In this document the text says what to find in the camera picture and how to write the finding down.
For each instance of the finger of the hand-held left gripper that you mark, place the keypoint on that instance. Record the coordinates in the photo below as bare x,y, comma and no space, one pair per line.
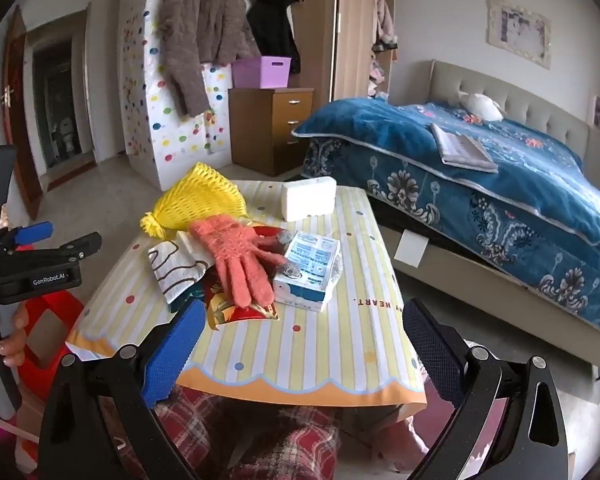
32,234
65,252

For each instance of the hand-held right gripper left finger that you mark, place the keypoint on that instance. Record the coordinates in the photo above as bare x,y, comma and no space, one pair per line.
180,350

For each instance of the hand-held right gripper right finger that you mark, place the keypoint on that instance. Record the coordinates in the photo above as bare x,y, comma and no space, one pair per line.
430,347

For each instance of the red snack packet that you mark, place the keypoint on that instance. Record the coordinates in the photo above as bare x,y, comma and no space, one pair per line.
225,312

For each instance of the white wavy-striped wrapper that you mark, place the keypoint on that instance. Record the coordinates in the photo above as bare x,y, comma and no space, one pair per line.
175,265

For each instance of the orange knit glove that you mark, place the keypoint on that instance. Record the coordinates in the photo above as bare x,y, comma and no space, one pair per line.
240,260

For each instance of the blue white carton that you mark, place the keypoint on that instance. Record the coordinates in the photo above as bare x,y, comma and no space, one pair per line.
312,260

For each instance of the yellow foam fruit net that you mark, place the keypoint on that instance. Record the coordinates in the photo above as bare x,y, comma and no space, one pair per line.
200,195

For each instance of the person's left hand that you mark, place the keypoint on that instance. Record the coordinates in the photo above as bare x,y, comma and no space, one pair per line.
12,340

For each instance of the red plastic stool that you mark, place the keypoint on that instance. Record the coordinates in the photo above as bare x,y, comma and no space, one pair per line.
55,305

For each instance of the striped dotted tablecloth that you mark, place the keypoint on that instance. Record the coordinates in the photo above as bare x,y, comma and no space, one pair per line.
330,350

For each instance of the white paper card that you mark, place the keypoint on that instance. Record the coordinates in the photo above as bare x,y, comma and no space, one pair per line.
411,247

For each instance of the white toilet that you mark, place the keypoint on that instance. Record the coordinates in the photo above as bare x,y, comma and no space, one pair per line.
67,135

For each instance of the brown wooden door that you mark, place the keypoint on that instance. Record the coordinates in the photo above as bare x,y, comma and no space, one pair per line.
17,110

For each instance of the person's plaid-trousered legs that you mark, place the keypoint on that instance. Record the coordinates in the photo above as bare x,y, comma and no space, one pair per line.
280,440

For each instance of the blue floral blanket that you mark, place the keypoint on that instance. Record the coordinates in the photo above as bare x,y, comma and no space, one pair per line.
410,160

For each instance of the white foam block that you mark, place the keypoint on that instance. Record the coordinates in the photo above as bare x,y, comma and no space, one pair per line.
307,200

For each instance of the folded grey cloth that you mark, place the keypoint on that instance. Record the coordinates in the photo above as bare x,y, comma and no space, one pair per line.
462,152

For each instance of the wooden drawer cabinet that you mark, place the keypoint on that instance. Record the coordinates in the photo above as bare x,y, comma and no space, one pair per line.
260,130

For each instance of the brown fuzzy coat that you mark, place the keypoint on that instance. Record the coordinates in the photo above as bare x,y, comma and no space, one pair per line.
195,35

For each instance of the purple plastic basket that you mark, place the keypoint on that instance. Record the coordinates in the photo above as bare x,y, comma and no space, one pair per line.
260,72

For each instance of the beige upholstered bed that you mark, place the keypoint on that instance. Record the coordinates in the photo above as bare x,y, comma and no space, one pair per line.
530,100

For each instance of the black coat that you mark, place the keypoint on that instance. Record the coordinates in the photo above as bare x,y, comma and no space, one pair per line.
275,25

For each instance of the wooden wardrobe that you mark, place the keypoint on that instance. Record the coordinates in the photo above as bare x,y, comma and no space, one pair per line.
352,30

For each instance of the pink hanging clothes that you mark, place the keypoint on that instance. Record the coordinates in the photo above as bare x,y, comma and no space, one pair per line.
384,20

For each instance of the wall poster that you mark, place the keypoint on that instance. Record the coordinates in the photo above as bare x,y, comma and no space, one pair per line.
520,30

